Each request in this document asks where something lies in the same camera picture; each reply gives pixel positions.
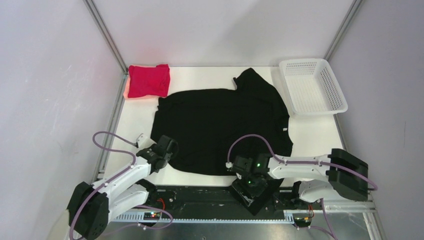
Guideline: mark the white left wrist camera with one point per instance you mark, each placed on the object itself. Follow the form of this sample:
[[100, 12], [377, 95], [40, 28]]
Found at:
[[143, 141]]

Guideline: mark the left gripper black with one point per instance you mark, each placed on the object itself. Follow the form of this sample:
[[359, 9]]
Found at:
[[168, 157]]

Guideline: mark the aluminium frame post left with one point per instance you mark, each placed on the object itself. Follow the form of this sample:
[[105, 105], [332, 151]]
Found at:
[[106, 34]]

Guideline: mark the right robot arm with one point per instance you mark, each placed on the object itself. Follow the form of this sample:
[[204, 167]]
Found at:
[[335, 176]]

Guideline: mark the folded peach t shirt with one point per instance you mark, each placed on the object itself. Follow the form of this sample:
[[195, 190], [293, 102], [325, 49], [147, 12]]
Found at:
[[127, 89]]

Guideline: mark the white plastic basket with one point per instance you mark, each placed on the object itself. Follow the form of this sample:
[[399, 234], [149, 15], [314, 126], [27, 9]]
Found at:
[[312, 87]]

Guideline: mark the aluminium frame post right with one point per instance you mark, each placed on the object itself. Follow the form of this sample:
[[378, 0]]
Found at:
[[343, 28]]

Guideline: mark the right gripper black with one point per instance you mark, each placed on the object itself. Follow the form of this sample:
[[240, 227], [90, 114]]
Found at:
[[239, 185]]

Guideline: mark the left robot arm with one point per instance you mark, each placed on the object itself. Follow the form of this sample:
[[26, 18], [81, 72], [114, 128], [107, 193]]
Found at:
[[93, 206]]

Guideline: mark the aluminium frame post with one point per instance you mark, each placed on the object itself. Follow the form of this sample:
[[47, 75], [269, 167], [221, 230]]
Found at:
[[106, 34], [343, 28]]

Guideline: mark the aluminium front rail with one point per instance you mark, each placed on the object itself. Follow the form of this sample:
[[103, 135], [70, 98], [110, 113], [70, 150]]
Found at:
[[337, 219]]

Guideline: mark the black t shirt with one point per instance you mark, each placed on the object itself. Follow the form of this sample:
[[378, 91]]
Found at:
[[213, 126]]

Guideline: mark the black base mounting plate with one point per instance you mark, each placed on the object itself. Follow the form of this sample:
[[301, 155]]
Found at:
[[217, 203]]

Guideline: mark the folded red t shirt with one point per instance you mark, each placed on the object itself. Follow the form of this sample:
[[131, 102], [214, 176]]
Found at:
[[149, 80]]

